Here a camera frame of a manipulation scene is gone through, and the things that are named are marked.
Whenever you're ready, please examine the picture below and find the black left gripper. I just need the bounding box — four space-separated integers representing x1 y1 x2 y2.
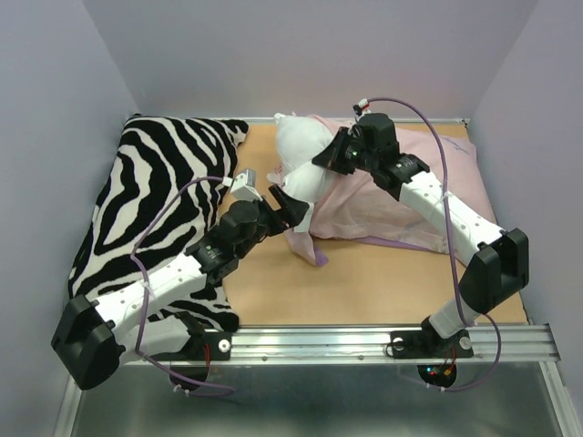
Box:
235 185 307 259

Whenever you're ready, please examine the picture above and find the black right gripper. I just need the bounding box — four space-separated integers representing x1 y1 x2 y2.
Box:
311 126 377 175

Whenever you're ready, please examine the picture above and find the white pillow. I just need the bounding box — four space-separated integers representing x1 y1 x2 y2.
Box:
273 113 342 214

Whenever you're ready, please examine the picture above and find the pink printed pillowcase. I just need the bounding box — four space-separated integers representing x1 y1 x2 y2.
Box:
269 127 496 267

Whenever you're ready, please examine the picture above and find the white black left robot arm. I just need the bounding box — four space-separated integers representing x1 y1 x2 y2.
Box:
51 183 313 391

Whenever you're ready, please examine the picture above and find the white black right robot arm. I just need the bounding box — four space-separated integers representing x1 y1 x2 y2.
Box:
312 113 530 355

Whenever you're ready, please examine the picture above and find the white inner pillow tag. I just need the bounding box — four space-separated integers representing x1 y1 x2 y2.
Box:
293 202 314 233

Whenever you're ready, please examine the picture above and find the zebra striped pillow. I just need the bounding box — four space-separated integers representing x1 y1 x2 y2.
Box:
66 114 251 337

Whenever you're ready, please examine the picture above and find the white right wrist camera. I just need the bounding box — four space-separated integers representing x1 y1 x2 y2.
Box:
353 98 371 121

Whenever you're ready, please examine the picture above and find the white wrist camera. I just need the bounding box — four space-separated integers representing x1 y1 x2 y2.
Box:
353 98 371 121
222 168 262 201

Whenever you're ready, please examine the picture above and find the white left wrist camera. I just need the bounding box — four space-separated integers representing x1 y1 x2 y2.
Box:
222 168 262 201

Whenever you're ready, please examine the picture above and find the aluminium rear table rail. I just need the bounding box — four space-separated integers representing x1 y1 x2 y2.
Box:
243 116 471 126

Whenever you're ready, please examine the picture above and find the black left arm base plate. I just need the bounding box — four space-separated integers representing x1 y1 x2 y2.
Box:
140 330 233 361

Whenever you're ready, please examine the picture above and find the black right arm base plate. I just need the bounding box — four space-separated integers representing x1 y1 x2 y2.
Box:
384 330 474 360

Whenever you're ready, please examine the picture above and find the aluminium front mounting rail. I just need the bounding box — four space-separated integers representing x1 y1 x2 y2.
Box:
97 321 560 368

